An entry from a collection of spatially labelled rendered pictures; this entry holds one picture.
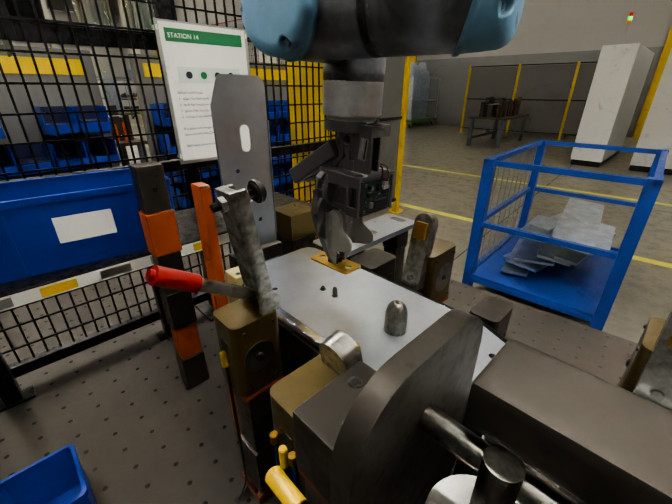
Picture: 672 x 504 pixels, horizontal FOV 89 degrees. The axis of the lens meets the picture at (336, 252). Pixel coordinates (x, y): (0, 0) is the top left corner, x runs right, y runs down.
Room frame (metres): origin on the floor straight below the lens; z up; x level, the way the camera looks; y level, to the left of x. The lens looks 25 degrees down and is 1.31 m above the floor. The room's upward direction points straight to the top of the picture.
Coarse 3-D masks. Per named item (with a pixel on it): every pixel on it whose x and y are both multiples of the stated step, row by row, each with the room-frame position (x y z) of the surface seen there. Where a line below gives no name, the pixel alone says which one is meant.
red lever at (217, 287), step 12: (156, 276) 0.30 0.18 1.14; (168, 276) 0.31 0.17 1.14; (180, 276) 0.32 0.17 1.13; (192, 276) 0.33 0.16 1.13; (168, 288) 0.31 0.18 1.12; (180, 288) 0.32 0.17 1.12; (192, 288) 0.33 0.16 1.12; (204, 288) 0.34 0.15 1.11; (216, 288) 0.35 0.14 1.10; (228, 288) 0.36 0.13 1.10; (240, 288) 0.37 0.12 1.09; (252, 288) 0.39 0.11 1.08; (252, 300) 0.38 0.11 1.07
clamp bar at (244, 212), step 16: (224, 192) 0.37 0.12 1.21; (240, 192) 0.37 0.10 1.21; (256, 192) 0.39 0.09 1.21; (224, 208) 0.36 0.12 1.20; (240, 208) 0.37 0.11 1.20; (240, 224) 0.36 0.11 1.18; (240, 240) 0.37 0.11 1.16; (256, 240) 0.38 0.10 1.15; (240, 256) 0.38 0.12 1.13; (256, 256) 0.37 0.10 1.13; (240, 272) 0.39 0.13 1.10; (256, 272) 0.37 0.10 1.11; (256, 288) 0.37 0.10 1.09
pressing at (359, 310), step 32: (288, 256) 0.64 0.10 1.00; (288, 288) 0.52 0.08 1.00; (352, 288) 0.52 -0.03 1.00; (384, 288) 0.52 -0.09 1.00; (288, 320) 0.42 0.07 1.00; (320, 320) 0.42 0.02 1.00; (352, 320) 0.42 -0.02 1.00; (384, 320) 0.42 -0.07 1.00; (416, 320) 0.42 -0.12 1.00; (384, 352) 0.35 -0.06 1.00; (480, 352) 0.35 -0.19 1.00
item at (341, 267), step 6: (324, 252) 0.53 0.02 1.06; (312, 258) 0.50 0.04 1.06; (318, 258) 0.50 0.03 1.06; (324, 258) 0.50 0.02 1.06; (324, 264) 0.48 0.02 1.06; (330, 264) 0.48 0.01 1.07; (336, 264) 0.48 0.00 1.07; (342, 264) 0.48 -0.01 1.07; (348, 264) 0.48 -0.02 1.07; (354, 264) 0.48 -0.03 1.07; (336, 270) 0.46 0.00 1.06; (342, 270) 0.46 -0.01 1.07; (348, 270) 0.46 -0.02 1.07; (354, 270) 0.46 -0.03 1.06
